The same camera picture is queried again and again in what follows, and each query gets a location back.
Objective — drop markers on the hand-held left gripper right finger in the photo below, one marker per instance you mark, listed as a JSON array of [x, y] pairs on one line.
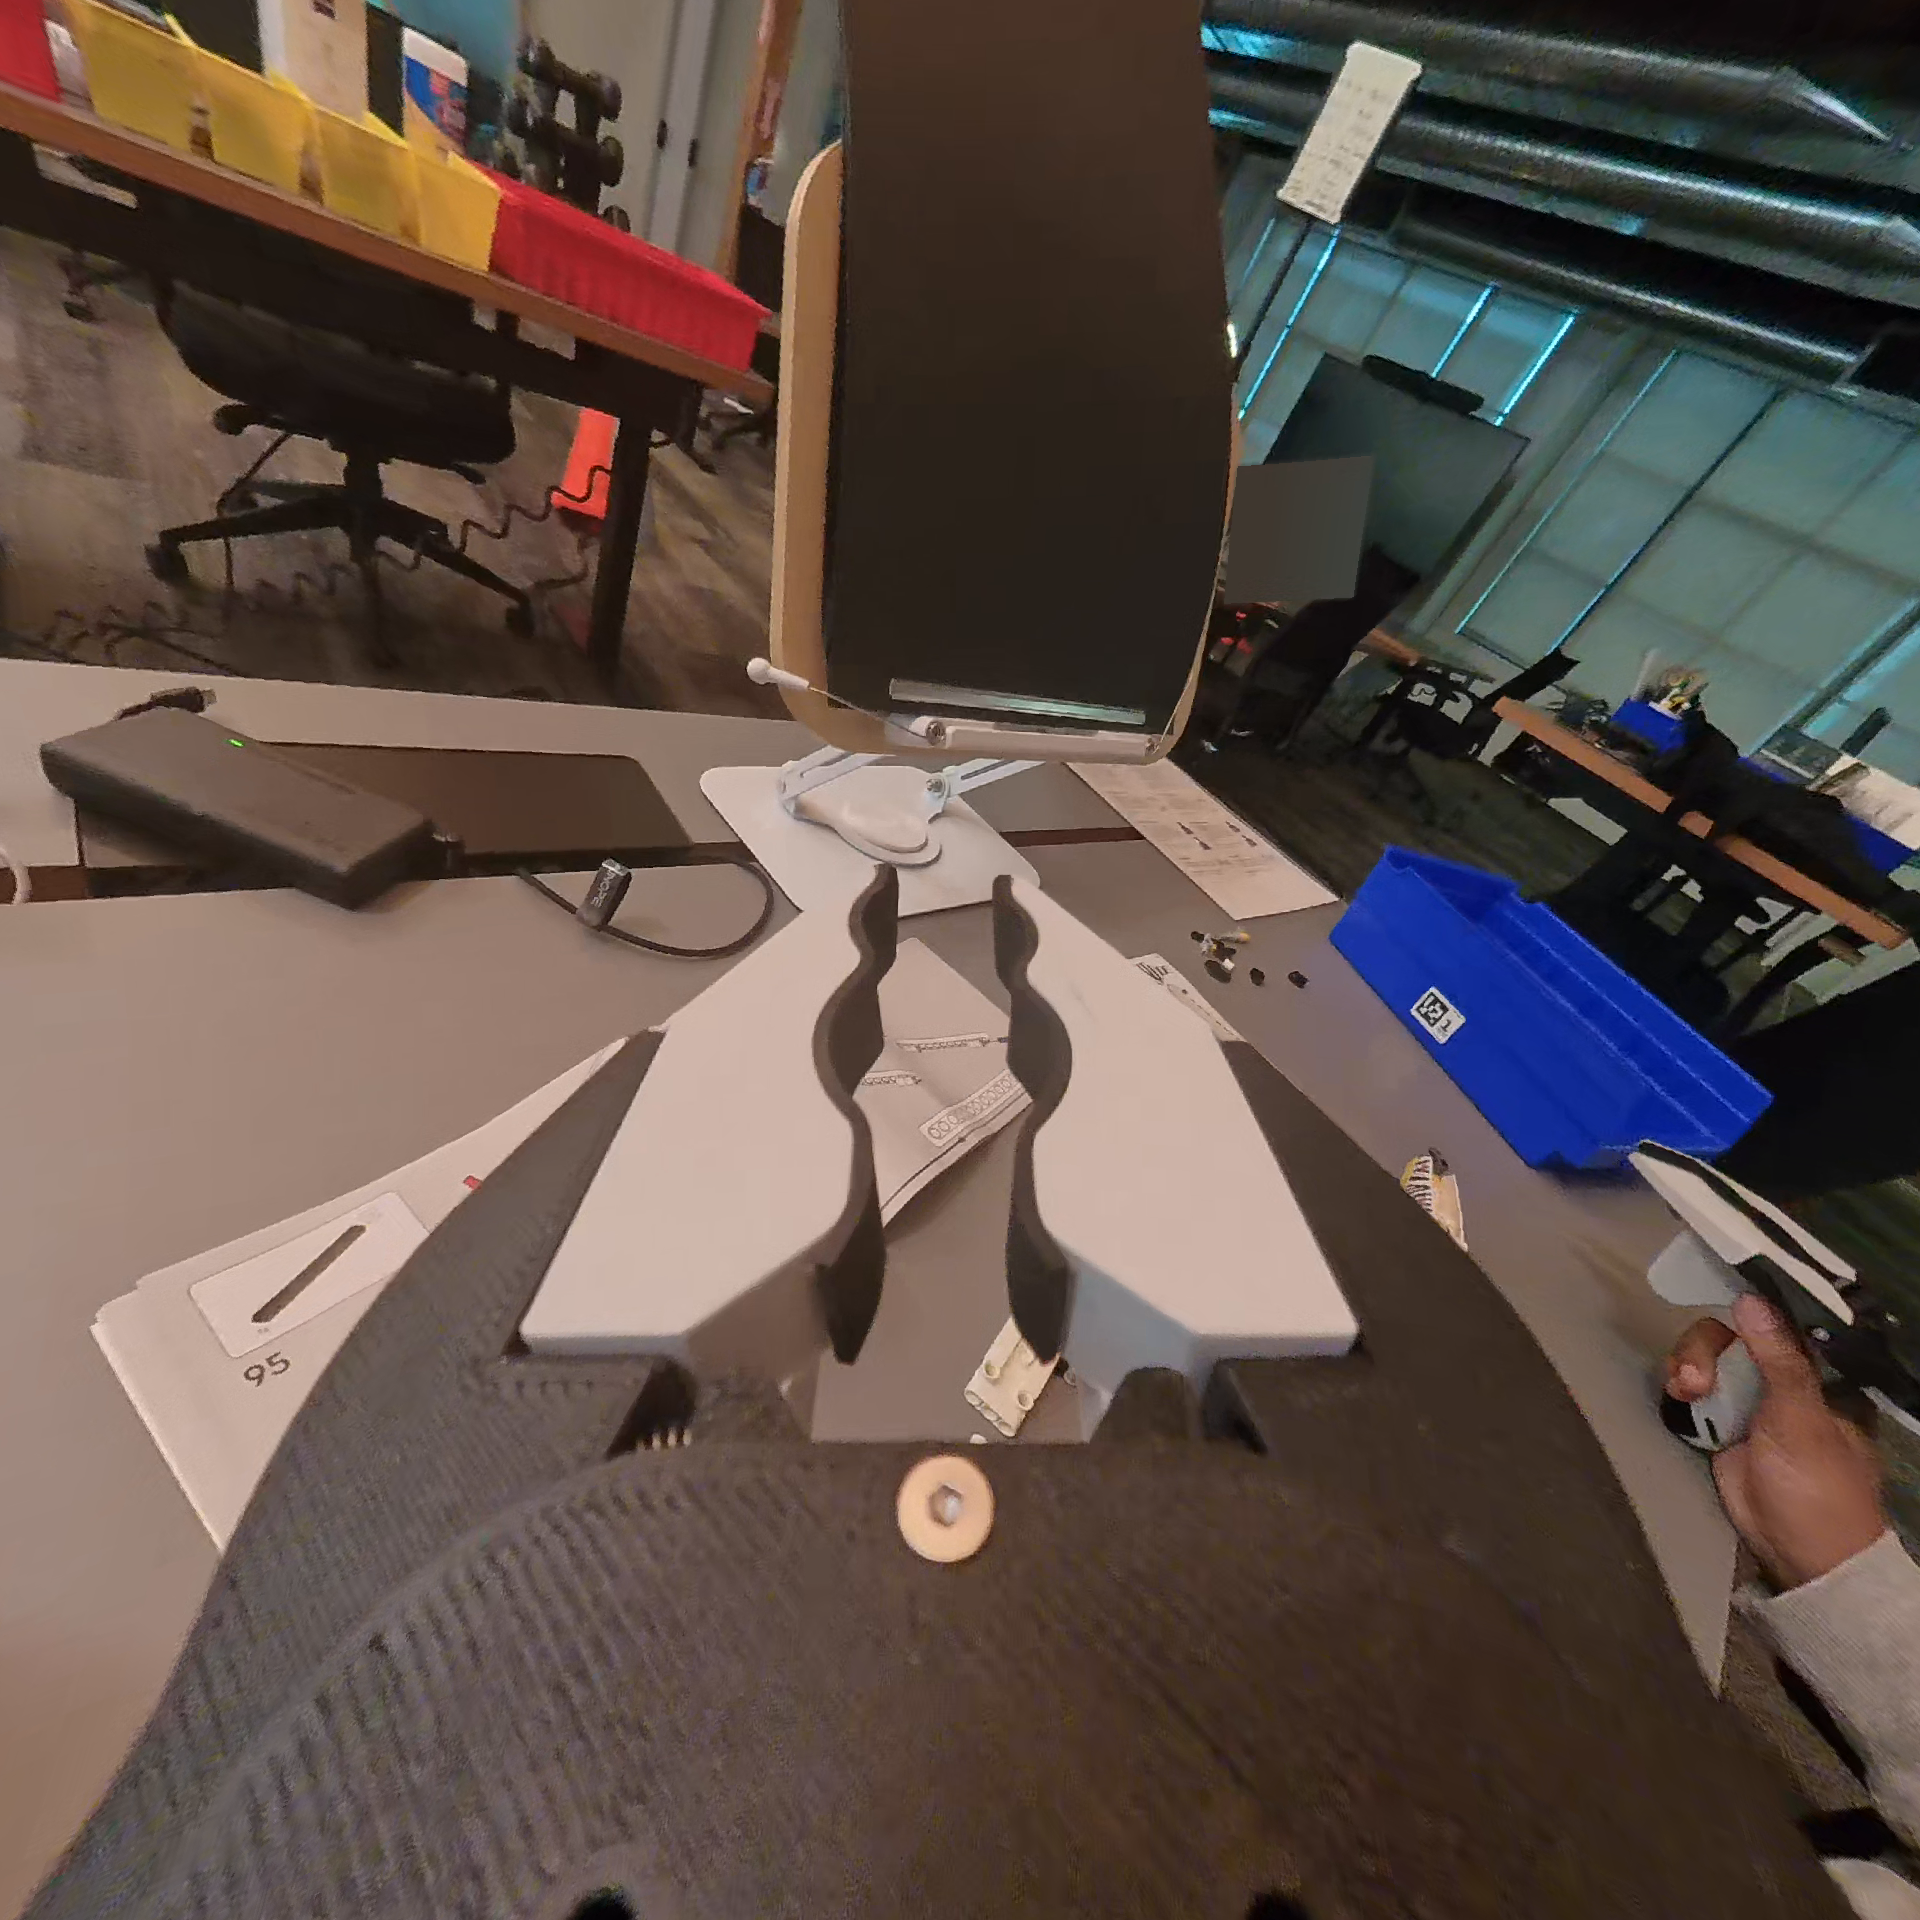
[[1201, 1202]]

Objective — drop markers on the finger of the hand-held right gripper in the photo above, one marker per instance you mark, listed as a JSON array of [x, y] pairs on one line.
[[1740, 1214]]

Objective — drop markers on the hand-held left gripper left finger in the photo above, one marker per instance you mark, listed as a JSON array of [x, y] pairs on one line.
[[676, 1202]]

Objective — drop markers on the lego instruction booklet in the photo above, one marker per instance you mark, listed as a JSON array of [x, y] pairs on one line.
[[165, 1350]]

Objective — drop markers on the person's right forearm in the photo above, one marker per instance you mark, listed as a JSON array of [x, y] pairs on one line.
[[1862, 1652]]

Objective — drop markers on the small black lego parts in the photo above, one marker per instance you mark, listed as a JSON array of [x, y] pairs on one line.
[[1219, 944]]

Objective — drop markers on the person's right hand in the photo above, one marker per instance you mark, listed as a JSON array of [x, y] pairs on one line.
[[1816, 1471]]

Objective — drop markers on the blue plastic bin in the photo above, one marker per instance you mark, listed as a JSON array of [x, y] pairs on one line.
[[1590, 1080]]

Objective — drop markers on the white printed paper sheet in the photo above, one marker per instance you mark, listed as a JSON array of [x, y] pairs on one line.
[[1201, 840]]

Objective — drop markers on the book stand with metal base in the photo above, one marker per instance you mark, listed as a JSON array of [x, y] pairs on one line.
[[856, 819]]

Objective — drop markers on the black office chair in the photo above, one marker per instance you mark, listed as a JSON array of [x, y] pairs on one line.
[[345, 389], [1440, 706]]

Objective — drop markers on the black power brick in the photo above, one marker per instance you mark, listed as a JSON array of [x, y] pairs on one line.
[[225, 811]]

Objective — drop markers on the black flat monitor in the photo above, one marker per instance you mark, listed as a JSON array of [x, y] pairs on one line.
[[1424, 452]]

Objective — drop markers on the red storage bin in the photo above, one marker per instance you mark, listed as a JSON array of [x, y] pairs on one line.
[[630, 270], [28, 44]]

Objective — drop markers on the yellow storage bin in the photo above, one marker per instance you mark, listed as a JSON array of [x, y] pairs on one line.
[[255, 112], [135, 60], [368, 173], [459, 219]]

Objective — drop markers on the white sign board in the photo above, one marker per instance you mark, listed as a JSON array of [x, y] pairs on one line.
[[1349, 128]]

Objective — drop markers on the dumbbell rack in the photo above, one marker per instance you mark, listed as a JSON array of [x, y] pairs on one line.
[[580, 112]]

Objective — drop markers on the long wooden table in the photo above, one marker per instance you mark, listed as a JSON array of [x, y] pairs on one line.
[[225, 196]]

